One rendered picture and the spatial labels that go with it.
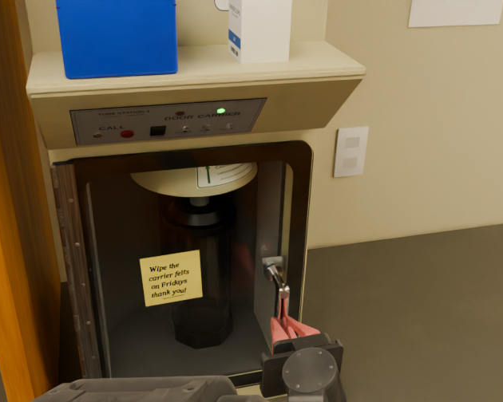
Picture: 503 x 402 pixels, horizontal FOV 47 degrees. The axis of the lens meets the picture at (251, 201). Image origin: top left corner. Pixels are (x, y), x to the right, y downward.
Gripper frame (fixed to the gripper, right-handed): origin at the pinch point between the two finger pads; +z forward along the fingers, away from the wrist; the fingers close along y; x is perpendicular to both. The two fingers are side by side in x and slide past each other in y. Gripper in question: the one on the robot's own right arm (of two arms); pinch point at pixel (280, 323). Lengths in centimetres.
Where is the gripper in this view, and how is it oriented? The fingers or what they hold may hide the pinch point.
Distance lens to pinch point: 80.7
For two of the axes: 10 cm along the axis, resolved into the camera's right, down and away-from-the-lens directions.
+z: -2.6, -4.8, 8.4
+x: -0.2, 8.7, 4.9
